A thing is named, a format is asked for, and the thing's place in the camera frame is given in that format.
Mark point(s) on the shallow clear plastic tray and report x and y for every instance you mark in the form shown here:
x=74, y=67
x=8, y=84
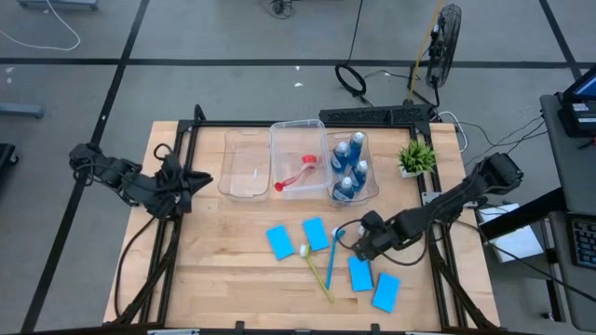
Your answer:
x=244, y=163
x=371, y=186

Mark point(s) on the black floor fan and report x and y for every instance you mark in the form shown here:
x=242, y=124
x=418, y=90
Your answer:
x=444, y=42

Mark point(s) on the yellow-green dish brush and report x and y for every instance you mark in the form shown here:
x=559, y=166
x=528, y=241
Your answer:
x=319, y=277

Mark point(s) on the black aluminium rig frame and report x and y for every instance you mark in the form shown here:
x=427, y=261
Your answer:
x=209, y=124

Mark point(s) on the black perforated metal box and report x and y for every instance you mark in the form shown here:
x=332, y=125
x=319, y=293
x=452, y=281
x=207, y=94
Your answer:
x=372, y=114

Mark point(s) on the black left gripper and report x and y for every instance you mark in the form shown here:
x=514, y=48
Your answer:
x=173, y=193

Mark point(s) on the black chair base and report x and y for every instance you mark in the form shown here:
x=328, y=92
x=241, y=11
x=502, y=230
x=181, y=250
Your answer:
x=5, y=160

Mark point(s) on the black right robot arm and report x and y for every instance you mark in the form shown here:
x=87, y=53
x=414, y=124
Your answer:
x=447, y=205

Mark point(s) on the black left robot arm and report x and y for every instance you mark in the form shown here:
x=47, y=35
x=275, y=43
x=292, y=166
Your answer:
x=116, y=177

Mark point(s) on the small potted green plant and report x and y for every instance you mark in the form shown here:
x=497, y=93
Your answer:
x=416, y=157

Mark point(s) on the blue dish brush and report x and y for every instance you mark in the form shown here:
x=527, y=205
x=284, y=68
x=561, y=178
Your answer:
x=331, y=260

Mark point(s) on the black desk support bar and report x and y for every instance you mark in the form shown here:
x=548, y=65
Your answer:
x=521, y=216

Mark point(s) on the blue sponge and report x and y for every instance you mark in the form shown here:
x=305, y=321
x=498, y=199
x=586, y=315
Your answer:
x=315, y=234
x=361, y=275
x=386, y=293
x=280, y=242

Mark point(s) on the black keyboard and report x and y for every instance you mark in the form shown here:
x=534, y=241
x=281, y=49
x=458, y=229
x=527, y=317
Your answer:
x=586, y=244

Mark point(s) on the red dish brush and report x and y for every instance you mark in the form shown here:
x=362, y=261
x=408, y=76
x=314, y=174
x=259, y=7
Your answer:
x=308, y=160

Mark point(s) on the blue dish soap bottle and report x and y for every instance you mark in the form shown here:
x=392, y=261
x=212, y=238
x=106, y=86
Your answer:
x=356, y=146
x=340, y=160
x=343, y=191
x=359, y=176

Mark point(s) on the black laptop computer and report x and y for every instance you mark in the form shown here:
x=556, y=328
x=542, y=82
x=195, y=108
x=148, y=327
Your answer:
x=582, y=116

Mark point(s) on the grey desk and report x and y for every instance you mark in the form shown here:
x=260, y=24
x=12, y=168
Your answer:
x=568, y=177

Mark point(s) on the grey metal bar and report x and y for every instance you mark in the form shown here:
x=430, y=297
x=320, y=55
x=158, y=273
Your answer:
x=21, y=111

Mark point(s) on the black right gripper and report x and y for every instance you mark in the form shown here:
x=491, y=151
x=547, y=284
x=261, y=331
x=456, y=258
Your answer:
x=375, y=235

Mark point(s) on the deep clear plastic bin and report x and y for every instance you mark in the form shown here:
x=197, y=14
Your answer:
x=298, y=139

